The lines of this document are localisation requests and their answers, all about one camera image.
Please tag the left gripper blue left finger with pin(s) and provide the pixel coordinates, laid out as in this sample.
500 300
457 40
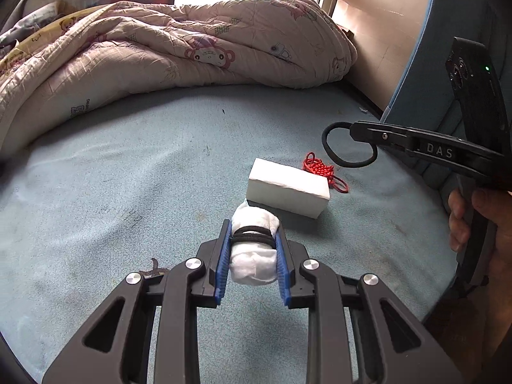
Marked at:
215 256

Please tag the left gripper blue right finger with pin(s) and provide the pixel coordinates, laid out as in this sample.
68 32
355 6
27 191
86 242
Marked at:
294 289

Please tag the white tissue wad with band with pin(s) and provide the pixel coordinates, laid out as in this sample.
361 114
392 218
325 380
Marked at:
253 259

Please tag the person's right hand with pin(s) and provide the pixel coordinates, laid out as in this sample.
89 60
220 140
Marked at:
495 206

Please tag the white rectangular box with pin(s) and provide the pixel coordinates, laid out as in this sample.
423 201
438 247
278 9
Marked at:
287 188

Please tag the light blue bed sheet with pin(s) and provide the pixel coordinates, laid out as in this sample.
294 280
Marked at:
147 179

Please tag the light blue curtain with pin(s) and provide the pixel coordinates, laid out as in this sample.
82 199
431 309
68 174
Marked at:
424 97

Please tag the pink cartoon quilt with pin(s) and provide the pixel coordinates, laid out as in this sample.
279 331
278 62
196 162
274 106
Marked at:
93 57

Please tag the red knotted cord ornament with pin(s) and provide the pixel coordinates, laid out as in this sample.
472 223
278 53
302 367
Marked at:
316 166

